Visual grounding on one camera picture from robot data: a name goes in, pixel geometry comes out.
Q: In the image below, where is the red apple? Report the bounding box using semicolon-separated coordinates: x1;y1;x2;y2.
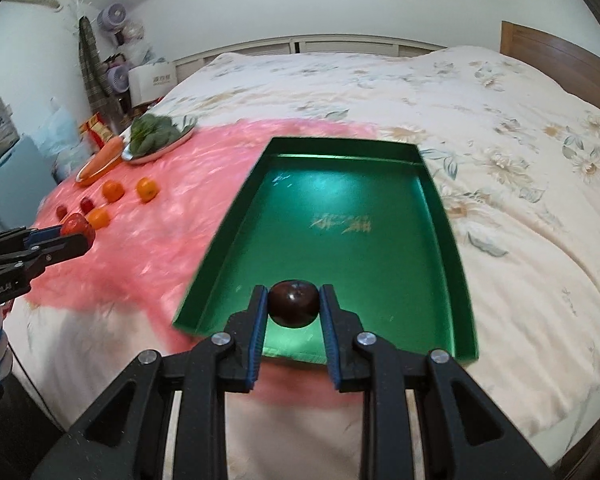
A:
60;212;96;247

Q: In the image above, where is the small red plum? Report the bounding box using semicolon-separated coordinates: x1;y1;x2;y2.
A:
56;205;68;221
80;197;95;214

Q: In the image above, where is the orange tangerine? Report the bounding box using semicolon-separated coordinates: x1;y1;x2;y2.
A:
135;177;160;204
86;207;111;230
102;180;125;204

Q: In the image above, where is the dark purple plum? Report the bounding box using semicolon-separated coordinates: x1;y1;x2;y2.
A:
268;280;321;328

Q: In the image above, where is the orange oval plate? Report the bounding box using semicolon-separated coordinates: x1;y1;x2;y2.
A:
74;153;122;188

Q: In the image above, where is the pink plastic sheet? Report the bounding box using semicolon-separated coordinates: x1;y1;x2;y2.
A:
12;119;377;422

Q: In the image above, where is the orange carrot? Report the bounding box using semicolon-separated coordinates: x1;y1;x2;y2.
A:
76;136;124;181

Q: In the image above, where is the red yellow snack bag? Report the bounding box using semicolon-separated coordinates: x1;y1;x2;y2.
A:
79;113;114;152

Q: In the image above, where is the green rectangular tray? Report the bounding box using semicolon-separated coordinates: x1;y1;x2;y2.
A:
173;138;479;362

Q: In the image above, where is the silver plate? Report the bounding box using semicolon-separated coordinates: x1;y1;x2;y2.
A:
121;113;197;165

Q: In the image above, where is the hanging plaid cloth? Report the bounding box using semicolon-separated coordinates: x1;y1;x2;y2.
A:
78;16;114;118

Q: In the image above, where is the green leafy vegetable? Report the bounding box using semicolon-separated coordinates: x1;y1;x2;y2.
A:
129;113;197;158

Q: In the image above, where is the white cardboard box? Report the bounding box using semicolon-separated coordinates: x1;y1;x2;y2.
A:
129;62;178;106

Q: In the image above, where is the purple fan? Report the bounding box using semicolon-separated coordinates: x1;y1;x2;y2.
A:
97;2;128;32

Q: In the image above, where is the floral bed duvet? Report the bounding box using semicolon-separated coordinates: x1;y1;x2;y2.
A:
6;47;600;465

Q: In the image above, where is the wooden headboard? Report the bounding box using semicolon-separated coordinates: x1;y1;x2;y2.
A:
500;21;600;109

